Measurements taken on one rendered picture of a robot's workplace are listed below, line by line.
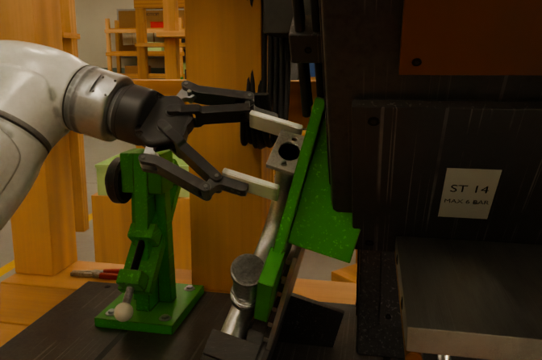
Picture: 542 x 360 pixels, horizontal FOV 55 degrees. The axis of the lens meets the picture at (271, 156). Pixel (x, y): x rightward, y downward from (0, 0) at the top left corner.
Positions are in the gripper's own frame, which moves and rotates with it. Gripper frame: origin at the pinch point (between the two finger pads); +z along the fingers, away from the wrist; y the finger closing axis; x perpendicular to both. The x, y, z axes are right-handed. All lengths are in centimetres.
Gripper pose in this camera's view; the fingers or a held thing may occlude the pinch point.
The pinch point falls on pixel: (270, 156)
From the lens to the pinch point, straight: 63.9
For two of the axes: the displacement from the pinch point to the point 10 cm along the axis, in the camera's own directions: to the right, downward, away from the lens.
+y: 3.3, -7.9, 5.3
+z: 9.4, 2.9, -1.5
